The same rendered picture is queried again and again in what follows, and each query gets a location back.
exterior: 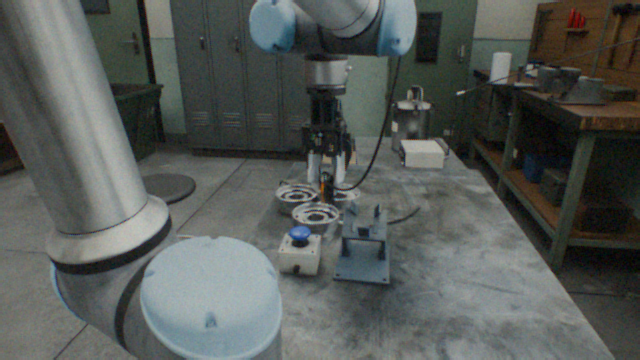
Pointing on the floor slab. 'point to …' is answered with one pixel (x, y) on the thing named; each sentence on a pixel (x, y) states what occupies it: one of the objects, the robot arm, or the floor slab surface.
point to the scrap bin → (137, 114)
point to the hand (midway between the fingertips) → (327, 186)
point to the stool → (170, 188)
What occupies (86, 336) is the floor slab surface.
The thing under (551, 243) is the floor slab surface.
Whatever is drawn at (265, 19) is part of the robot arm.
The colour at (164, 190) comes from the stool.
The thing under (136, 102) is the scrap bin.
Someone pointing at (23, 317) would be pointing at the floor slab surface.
